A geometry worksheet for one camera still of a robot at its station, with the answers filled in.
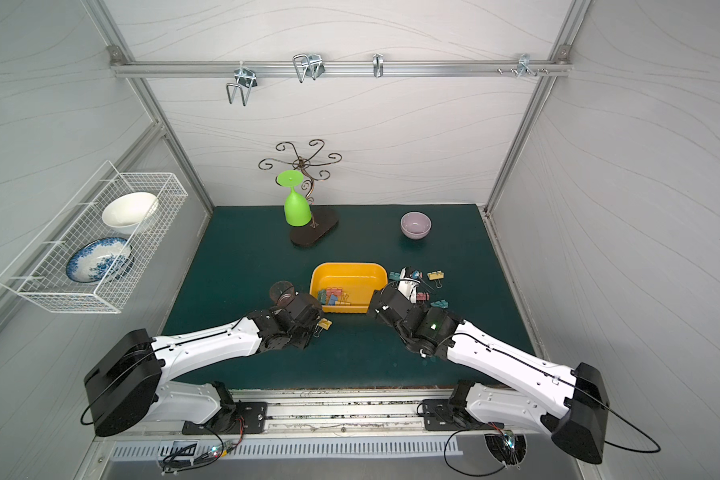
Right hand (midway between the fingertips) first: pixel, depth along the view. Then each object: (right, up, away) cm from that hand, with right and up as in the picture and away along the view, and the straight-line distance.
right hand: (386, 299), depth 76 cm
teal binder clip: (+4, +3, +22) cm, 23 cm away
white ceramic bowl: (-66, +23, -2) cm, 70 cm away
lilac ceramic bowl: (+13, +21, +36) cm, 43 cm away
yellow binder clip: (+18, +3, +21) cm, 27 cm away
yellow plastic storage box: (-12, -1, +22) cm, 25 cm away
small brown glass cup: (-33, -2, +20) cm, 38 cm away
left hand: (-18, -8, +8) cm, 21 cm away
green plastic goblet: (-27, +24, +14) cm, 38 cm away
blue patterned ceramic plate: (-64, +11, -11) cm, 66 cm away
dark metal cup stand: (-23, +23, +41) cm, 52 cm away
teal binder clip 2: (+19, -5, +17) cm, 26 cm away
